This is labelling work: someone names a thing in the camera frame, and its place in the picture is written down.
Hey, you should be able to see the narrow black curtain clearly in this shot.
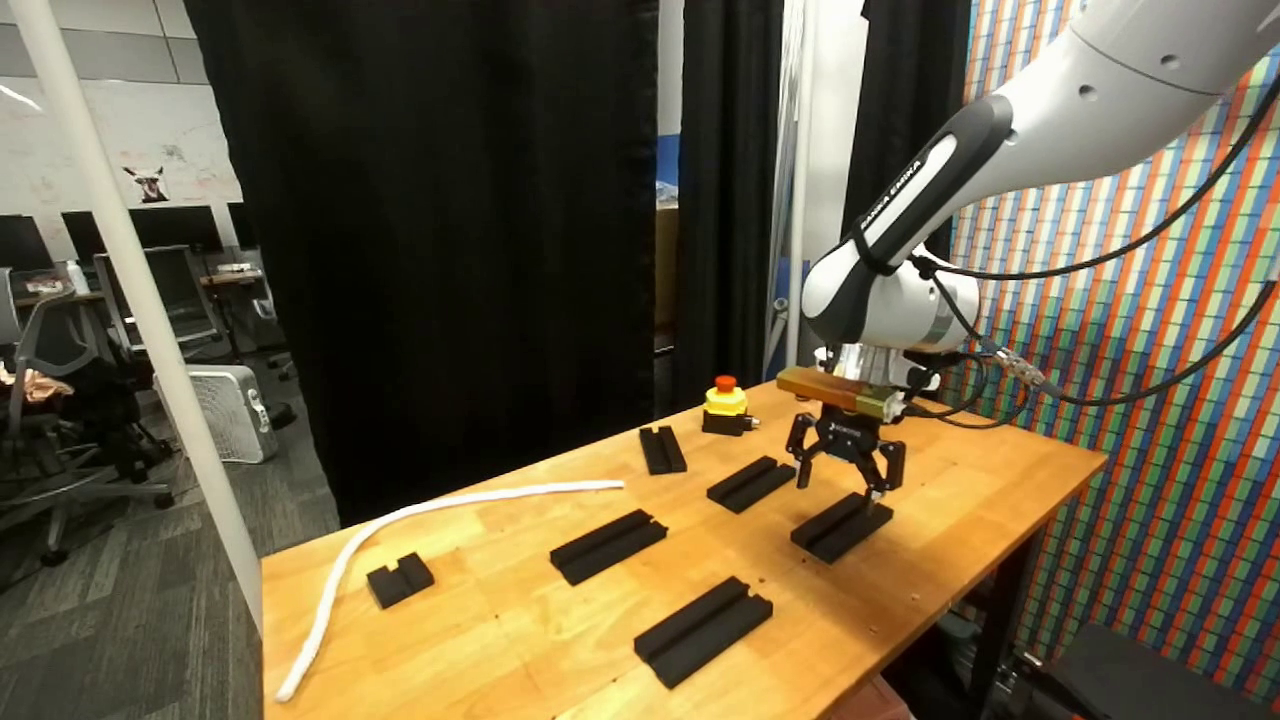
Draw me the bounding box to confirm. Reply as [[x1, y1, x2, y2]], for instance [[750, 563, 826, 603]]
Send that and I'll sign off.
[[678, 0, 793, 404]]

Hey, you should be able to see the wide black grooved block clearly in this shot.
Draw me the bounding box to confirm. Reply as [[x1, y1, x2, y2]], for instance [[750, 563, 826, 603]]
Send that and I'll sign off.
[[633, 571, 777, 691]]

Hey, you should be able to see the tan wrist camera box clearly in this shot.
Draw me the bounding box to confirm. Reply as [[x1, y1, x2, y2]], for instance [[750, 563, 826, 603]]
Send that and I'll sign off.
[[777, 367, 913, 420]]

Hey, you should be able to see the brown cardboard box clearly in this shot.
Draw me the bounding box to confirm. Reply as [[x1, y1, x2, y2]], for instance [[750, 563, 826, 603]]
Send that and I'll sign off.
[[654, 198, 690, 351]]

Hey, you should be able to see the black table leg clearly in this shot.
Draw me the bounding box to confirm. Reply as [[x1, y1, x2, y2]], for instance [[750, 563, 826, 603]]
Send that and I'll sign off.
[[962, 531, 1041, 720]]

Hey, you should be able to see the white computer case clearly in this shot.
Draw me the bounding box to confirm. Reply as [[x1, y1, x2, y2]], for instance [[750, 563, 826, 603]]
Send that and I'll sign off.
[[180, 359, 276, 470]]

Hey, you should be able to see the short black grooved piece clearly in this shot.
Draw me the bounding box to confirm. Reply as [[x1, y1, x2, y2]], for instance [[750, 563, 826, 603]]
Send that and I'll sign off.
[[363, 549, 439, 612]]

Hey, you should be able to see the black stool seat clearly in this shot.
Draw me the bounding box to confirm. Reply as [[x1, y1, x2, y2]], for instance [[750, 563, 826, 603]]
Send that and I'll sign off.
[[1017, 622, 1276, 720]]

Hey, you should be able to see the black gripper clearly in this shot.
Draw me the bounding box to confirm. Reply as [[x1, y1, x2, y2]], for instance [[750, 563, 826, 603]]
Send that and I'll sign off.
[[782, 397, 913, 504]]

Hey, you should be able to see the person hand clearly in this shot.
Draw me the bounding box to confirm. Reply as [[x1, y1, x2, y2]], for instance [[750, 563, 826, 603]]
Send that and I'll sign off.
[[0, 359, 75, 411]]

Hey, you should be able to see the white cable strip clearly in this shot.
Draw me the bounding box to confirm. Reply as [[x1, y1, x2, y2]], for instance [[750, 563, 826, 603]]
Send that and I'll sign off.
[[274, 477, 628, 709]]

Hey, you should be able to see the white slanted pole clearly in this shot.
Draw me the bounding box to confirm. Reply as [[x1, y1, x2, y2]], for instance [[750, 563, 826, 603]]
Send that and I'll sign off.
[[4, 0, 269, 634]]

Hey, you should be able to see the black cable with grey connector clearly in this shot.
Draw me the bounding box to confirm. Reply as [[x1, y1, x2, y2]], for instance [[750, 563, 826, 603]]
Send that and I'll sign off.
[[915, 275, 1280, 411]]

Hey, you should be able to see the wide black curtain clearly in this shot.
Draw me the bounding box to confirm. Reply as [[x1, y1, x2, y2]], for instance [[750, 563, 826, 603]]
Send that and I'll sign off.
[[180, 0, 665, 530]]

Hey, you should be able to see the black grooved track piece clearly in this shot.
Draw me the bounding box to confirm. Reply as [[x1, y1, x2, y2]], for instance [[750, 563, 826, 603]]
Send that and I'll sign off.
[[788, 490, 900, 568], [704, 453, 801, 516], [549, 504, 671, 588], [636, 425, 692, 479]]

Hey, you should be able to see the black curtain beside colourful wall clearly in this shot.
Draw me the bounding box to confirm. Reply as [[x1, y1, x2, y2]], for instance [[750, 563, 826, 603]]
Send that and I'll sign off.
[[851, 0, 976, 258]]

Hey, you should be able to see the black office chair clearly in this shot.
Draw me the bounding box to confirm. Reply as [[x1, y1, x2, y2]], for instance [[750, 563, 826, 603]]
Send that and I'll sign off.
[[0, 285, 180, 568]]

